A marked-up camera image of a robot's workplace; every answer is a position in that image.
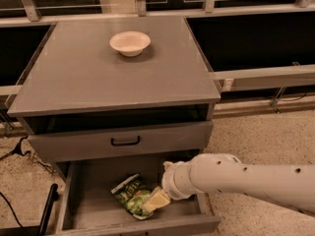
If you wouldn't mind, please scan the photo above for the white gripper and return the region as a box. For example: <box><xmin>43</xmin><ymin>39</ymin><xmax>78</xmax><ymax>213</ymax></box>
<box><xmin>143</xmin><ymin>161</ymin><xmax>201</xmax><ymax>212</ymax></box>

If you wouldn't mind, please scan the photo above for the green jalapeno chip bag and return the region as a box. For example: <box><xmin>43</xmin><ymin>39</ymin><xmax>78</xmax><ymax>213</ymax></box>
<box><xmin>110</xmin><ymin>173</ymin><xmax>153</xmax><ymax>220</ymax></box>

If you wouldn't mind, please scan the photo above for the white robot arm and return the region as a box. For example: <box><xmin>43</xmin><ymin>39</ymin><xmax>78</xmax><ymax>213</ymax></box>
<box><xmin>144</xmin><ymin>153</ymin><xmax>315</xmax><ymax>215</ymax></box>

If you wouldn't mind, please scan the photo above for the open grey middle drawer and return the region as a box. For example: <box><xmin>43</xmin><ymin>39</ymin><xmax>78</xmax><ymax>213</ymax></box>
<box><xmin>54</xmin><ymin>151</ymin><xmax>221</xmax><ymax>236</ymax></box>

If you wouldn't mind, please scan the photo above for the grey drawer cabinet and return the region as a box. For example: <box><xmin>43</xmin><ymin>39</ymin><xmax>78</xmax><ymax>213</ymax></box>
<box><xmin>6</xmin><ymin>15</ymin><xmax>221</xmax><ymax>236</ymax></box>

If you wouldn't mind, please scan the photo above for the closed grey top drawer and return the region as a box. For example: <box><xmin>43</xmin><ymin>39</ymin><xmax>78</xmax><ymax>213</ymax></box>
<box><xmin>29</xmin><ymin>121</ymin><xmax>213</xmax><ymax>162</ymax></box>

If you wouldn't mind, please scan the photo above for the black bar lower left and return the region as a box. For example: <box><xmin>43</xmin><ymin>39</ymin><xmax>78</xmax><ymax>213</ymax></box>
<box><xmin>0</xmin><ymin>183</ymin><xmax>59</xmax><ymax>236</ymax></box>

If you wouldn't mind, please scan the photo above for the white bowl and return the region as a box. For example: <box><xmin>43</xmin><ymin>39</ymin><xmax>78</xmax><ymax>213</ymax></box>
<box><xmin>109</xmin><ymin>31</ymin><xmax>151</xmax><ymax>57</ymax></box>

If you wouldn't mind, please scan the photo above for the black drawer handle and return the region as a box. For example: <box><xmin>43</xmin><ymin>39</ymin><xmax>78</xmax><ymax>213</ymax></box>
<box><xmin>110</xmin><ymin>136</ymin><xmax>141</xmax><ymax>147</ymax></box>

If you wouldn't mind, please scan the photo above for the black cable on floor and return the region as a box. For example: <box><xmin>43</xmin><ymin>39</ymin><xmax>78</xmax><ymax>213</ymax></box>
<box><xmin>0</xmin><ymin>135</ymin><xmax>32</xmax><ymax>162</ymax></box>

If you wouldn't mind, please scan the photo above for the metal window railing frame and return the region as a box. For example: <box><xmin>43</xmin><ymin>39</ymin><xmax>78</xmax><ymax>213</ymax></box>
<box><xmin>0</xmin><ymin>0</ymin><xmax>315</xmax><ymax>116</ymax></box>

